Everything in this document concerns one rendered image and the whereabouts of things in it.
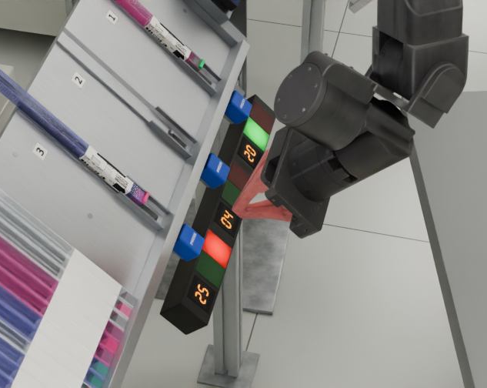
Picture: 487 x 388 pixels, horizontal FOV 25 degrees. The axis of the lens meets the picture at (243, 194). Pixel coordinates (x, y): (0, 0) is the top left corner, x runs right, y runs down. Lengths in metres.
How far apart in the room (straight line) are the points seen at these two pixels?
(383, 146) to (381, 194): 1.23
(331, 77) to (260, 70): 1.54
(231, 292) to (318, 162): 0.74
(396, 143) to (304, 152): 0.09
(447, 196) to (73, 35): 0.49
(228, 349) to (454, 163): 0.60
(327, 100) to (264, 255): 1.15
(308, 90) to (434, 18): 0.12
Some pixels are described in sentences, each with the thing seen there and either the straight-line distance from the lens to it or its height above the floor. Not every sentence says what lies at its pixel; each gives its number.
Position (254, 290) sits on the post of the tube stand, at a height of 0.01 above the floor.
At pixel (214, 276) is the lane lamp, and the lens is 1.20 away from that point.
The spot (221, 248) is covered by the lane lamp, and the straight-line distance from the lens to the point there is 1.22.
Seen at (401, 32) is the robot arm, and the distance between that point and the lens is 0.97.
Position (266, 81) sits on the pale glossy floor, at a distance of 2.45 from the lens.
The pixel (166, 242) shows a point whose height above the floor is 0.73.
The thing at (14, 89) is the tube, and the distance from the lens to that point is 1.09.
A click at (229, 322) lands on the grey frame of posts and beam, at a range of 1.79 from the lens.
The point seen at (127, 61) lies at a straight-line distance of 1.23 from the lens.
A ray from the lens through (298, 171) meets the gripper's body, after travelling 1.03.
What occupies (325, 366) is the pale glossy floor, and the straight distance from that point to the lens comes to 1.93.
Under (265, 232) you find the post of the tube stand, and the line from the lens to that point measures 2.11.
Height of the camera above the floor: 1.56
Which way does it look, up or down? 45 degrees down
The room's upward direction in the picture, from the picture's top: straight up
